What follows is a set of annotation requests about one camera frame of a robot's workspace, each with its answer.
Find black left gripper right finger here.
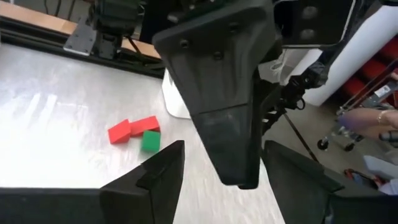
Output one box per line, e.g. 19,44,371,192
262,139,345,224

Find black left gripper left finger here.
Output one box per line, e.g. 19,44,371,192
99,139,186,224

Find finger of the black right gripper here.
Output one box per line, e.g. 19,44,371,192
259,83,282,137
151,0,277,190

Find person's forearm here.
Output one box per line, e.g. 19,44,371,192
338,107,398,141

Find black tripod stand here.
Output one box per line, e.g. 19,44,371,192
261,55,330,164

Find white plastic bin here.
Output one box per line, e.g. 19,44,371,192
160,68,192,120

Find green cube block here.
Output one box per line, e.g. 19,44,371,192
140,129,162,154

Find red cube block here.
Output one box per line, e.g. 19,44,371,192
107,118,132,145

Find red long block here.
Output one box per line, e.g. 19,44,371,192
128,115,161,138

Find grey metal mounting plate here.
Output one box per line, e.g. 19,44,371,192
63,16,98,57

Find white cylindrical roll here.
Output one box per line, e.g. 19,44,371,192
303,4,398,107

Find red striped object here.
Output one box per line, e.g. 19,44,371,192
340,35,398,105

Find metal wheeled cart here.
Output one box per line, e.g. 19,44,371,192
316,82,398,153

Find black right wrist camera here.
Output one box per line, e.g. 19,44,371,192
275,0,355,48

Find gold bracelet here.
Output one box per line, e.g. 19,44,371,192
377,108,390,125

